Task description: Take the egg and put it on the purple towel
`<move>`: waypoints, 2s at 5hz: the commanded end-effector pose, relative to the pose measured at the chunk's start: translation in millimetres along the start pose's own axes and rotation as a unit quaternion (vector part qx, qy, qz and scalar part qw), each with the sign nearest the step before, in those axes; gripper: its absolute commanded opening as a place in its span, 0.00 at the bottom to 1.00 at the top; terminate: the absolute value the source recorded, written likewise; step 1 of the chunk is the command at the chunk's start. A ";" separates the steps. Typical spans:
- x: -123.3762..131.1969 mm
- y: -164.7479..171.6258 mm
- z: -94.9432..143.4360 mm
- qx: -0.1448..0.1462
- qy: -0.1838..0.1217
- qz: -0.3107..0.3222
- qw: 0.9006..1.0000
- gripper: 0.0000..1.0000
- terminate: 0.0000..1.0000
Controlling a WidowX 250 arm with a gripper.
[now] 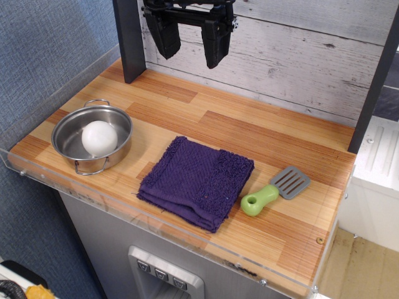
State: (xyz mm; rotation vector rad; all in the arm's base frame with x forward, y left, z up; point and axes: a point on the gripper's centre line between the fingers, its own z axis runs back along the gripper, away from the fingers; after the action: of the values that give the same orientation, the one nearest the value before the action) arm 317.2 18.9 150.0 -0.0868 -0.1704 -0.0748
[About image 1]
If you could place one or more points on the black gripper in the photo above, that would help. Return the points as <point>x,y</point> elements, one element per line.
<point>216,19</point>

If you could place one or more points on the white egg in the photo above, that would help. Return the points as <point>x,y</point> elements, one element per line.
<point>99,138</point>

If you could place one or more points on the small steel pot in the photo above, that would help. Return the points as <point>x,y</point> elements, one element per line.
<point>67,136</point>

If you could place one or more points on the folded purple cloth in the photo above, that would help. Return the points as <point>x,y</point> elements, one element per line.
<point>197,183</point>

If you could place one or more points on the green grey toy spatula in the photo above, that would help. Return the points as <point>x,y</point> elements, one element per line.
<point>288,184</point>

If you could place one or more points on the grey toy fridge cabinet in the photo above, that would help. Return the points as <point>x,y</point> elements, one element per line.
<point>107,238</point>

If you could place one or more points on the silver dispenser button panel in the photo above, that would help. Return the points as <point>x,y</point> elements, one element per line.
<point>158,278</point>

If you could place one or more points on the white toy sink unit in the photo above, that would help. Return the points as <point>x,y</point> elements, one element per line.
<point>370,205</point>

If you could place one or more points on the yellow object at corner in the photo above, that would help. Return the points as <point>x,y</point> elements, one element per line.
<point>38,292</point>

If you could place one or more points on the right dark grey post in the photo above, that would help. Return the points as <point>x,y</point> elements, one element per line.
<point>376,86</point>

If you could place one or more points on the clear acrylic guard rail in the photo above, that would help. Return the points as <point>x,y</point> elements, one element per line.
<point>294,106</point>

